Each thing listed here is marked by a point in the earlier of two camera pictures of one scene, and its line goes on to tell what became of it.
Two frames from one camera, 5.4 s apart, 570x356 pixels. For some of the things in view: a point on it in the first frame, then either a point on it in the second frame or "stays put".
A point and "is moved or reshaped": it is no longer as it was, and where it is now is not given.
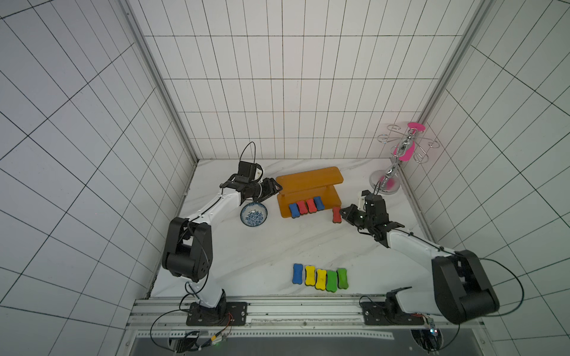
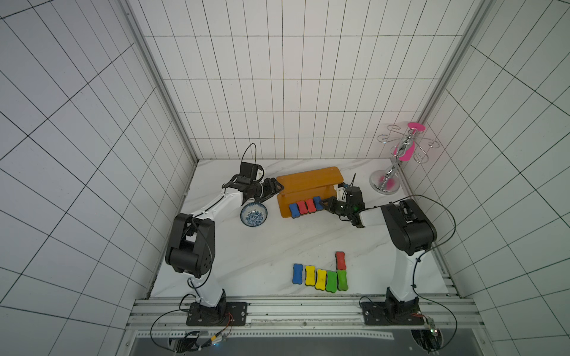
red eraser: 337,214 is moved or reshaped
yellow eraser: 320,282 stays put
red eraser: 302,207 stays put
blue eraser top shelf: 297,274 stays put
